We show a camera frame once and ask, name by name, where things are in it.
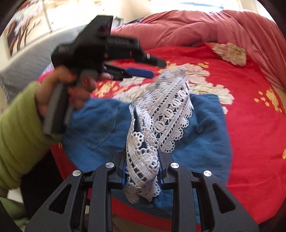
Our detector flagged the blue denim pants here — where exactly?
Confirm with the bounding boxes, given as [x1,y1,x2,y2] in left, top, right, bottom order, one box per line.
[61,66,232,219]

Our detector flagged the left hand, red nails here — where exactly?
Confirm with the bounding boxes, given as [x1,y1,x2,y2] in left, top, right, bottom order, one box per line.
[34,65,114,118]

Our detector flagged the grey quilted headboard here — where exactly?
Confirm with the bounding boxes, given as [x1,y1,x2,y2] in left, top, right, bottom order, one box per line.
[1,25,85,103]

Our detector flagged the red floral blanket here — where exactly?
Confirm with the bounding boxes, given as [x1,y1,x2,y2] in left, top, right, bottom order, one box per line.
[36,42,286,232]

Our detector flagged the salmon pink duvet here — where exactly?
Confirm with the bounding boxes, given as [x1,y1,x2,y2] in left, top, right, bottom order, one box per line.
[112,10,285,90]

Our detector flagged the blossom wall painting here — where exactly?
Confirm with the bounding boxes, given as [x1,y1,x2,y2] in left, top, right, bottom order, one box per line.
[4,1,52,56]

